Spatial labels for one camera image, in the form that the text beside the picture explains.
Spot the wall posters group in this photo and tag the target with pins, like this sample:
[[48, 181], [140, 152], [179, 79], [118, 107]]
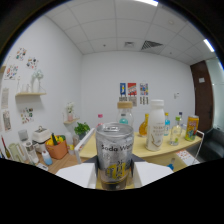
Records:
[[133, 93]]

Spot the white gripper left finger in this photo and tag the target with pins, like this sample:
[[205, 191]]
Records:
[[80, 174]]

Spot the black chair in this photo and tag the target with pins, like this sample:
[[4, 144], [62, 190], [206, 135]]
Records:
[[213, 143]]

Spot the wooden two-tier rack, white frame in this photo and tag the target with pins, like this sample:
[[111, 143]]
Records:
[[143, 146]]

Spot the orange basket with items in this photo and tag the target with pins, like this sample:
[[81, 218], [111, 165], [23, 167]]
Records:
[[57, 149]]

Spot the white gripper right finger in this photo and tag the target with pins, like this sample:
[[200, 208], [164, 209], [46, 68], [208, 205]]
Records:
[[150, 171]]

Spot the clear bottle with green cap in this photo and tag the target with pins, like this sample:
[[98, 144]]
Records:
[[175, 133]]

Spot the teal bottle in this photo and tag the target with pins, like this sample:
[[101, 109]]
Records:
[[123, 120]]

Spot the small wall shelf with flowerpot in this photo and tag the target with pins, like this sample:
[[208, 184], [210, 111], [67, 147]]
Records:
[[70, 115]]

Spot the slim light blue bottle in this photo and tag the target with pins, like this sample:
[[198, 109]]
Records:
[[167, 126]]

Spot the wooden wall shelf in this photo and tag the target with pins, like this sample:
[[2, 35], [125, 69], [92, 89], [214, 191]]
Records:
[[30, 94]]

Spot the glass jar with cork lid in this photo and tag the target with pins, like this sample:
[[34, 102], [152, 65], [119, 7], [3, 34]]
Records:
[[126, 111]]

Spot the amber round bottle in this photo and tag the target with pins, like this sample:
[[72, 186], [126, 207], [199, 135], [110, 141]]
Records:
[[143, 127]]

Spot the potted green plant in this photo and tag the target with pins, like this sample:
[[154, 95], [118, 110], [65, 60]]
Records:
[[82, 129]]

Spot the white vase with flowers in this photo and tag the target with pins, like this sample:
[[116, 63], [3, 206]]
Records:
[[37, 81]]

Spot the white paper sheet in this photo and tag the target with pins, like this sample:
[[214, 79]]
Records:
[[185, 157]]

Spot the small white and blue bottle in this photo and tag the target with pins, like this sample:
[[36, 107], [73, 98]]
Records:
[[47, 158]]

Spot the silver black soda water can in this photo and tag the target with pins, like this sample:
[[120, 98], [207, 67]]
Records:
[[114, 153]]

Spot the large white milk bottle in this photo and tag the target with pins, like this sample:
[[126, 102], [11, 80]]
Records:
[[155, 130]]

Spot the clear bottle with blue cap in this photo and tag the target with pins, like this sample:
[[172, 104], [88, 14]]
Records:
[[181, 121]]

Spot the small pink bottle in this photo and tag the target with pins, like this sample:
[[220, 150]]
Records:
[[100, 120]]

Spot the yellow colourful drink can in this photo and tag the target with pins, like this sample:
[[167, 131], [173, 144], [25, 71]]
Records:
[[192, 128]]

